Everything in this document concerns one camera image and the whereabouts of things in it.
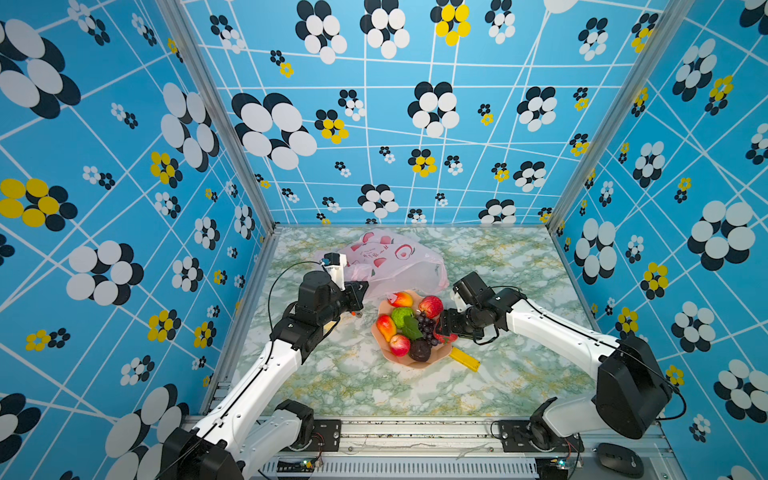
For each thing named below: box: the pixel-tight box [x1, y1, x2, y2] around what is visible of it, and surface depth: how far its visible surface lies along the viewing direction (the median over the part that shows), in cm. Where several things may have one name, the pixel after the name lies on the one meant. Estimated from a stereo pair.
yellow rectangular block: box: [449, 346, 481, 372], surface depth 88 cm
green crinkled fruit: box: [391, 307, 414, 329], surface depth 89 cm
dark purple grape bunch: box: [417, 312, 438, 346], surface depth 86 cm
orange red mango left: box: [376, 314, 397, 342], surface depth 88 cm
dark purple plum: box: [409, 339, 432, 363], surface depth 82 cm
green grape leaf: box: [402, 316, 423, 341], surface depth 85 cm
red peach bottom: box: [389, 334, 411, 357], surface depth 84 cm
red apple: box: [418, 295, 443, 319], surface depth 88 cm
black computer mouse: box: [597, 442, 645, 478], surface depth 71 cm
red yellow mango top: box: [387, 292, 413, 308], surface depth 91 cm
